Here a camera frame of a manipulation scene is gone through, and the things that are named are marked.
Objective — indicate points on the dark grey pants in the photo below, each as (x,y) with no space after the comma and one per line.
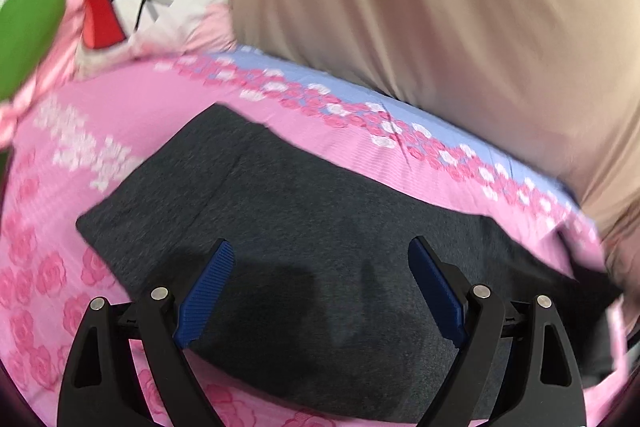
(321,308)

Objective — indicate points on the pink rose bed sheet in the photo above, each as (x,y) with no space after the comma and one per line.
(78,140)

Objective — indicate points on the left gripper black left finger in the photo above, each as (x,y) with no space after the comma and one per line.
(100,385)

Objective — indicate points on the beige curtain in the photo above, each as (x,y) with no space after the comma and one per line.
(555,83)

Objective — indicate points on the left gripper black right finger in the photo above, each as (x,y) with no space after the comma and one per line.
(541,384)

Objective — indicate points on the green plush toy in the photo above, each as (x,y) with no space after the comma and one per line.
(28,28)

